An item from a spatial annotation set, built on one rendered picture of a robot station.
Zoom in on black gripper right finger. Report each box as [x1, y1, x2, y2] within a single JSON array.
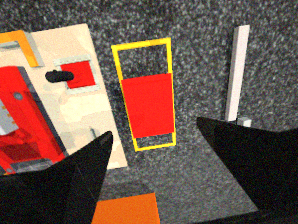
[[197, 117, 298, 210]]

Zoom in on yellow rectangular outline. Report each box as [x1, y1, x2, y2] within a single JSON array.
[[111, 38, 176, 151]]

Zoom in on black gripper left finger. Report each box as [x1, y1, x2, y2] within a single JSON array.
[[0, 131, 114, 224]]

